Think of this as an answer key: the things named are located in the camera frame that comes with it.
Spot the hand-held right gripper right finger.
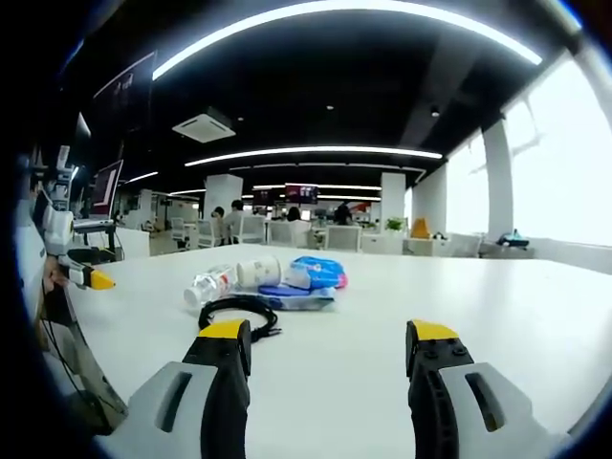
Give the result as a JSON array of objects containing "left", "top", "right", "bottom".
[{"left": 404, "top": 318, "right": 571, "bottom": 459}]

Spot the blue snack packet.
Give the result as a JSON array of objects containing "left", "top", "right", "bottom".
[{"left": 285, "top": 254, "right": 349, "bottom": 292}]

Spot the person's left hand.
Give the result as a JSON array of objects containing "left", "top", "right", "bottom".
[{"left": 42, "top": 257, "right": 69, "bottom": 289}]

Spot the long ceiling light strip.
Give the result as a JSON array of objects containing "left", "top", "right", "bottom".
[
  {"left": 151, "top": 0, "right": 544, "bottom": 82},
  {"left": 184, "top": 144, "right": 445, "bottom": 168}
]

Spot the clear plastic water bottle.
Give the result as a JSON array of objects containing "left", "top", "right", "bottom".
[{"left": 183, "top": 264, "right": 239, "bottom": 310}]

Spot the ceiling air conditioner unit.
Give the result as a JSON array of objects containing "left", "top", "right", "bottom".
[{"left": 171, "top": 111, "right": 237, "bottom": 144}]

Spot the white table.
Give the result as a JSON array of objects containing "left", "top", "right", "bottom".
[{"left": 60, "top": 242, "right": 612, "bottom": 459}]

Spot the thin black cable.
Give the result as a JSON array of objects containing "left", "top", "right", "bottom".
[{"left": 39, "top": 279, "right": 99, "bottom": 412}]

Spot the blue wet wipes packet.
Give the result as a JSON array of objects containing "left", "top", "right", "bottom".
[{"left": 232, "top": 282, "right": 337, "bottom": 313}]

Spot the white office chair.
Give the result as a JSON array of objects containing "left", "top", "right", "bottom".
[
  {"left": 196, "top": 218, "right": 217, "bottom": 250},
  {"left": 325, "top": 224, "right": 363, "bottom": 253},
  {"left": 238, "top": 214, "right": 267, "bottom": 246}
]

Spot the white paper cup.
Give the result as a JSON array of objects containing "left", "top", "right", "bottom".
[{"left": 235, "top": 254, "right": 284, "bottom": 291}]

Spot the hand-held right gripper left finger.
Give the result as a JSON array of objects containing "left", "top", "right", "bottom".
[{"left": 106, "top": 318, "right": 253, "bottom": 459}]

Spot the computer monitor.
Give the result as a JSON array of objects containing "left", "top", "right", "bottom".
[{"left": 89, "top": 159, "right": 125, "bottom": 222}]

